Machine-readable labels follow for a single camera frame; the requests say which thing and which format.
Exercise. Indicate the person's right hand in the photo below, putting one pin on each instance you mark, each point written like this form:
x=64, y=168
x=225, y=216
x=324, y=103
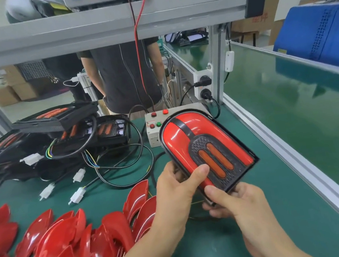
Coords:
x=249, y=216

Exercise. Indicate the person's left hand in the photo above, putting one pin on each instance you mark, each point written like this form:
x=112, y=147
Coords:
x=173, y=204

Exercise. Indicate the pile of black lamp housings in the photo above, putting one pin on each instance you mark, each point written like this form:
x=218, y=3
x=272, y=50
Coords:
x=111, y=131

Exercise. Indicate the beige test button box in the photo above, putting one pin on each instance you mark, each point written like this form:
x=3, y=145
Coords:
x=154, y=132

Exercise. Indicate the pile of red lens covers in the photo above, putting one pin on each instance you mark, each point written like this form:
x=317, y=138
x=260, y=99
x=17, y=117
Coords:
x=61, y=253

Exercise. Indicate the white power strip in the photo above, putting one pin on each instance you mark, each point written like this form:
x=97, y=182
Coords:
x=194, y=77

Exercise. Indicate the white metal stand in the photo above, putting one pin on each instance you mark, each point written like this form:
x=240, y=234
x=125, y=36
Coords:
x=85, y=82

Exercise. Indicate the large cardboard box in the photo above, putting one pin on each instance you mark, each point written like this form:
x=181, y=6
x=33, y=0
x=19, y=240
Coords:
x=27, y=89

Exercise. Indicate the black mesh basket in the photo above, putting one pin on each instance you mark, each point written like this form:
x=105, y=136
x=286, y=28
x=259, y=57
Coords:
x=34, y=70

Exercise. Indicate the blue plastic crate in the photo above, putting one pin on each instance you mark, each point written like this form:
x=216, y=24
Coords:
x=319, y=35

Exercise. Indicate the small cardboard box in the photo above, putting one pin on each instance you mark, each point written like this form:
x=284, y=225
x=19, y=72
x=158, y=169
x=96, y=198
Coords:
x=2, y=96

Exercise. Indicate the white cloth bundle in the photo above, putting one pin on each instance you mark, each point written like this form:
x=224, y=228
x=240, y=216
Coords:
x=23, y=8

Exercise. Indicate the white switch box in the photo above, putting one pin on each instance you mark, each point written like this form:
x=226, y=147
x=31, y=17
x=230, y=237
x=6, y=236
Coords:
x=230, y=61

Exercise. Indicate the aluminium workstation frame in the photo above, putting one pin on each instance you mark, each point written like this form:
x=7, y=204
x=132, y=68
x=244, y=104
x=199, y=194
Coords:
x=112, y=25

